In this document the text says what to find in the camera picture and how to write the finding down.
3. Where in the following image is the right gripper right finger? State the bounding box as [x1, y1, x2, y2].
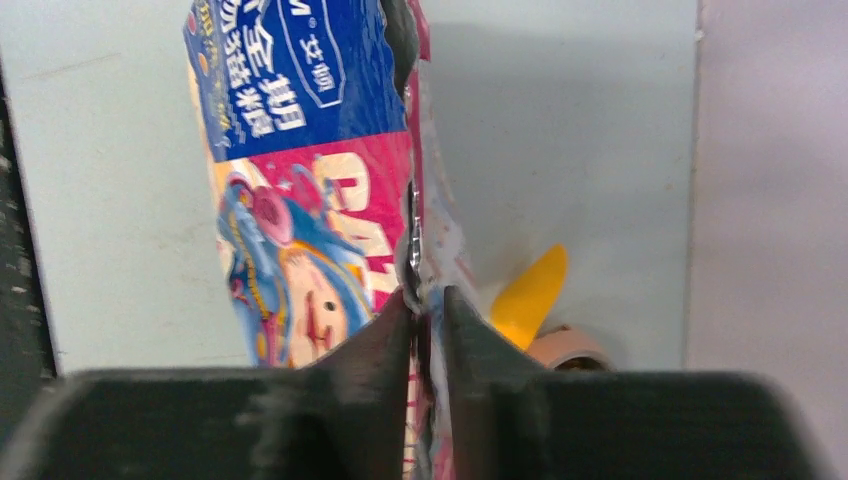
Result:
[442, 287, 832, 479]

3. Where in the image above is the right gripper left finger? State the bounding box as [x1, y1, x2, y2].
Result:
[1, 292, 413, 479]

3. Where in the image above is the pink double bowl stand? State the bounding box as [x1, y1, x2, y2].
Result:
[527, 326, 614, 371]

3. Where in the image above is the yellow plastic scoop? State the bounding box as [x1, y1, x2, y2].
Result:
[489, 244, 569, 350]

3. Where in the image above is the colourful pet food bag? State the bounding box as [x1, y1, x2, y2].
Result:
[184, 1, 472, 479]

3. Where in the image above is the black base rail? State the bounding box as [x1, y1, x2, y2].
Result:
[1, 89, 57, 442]

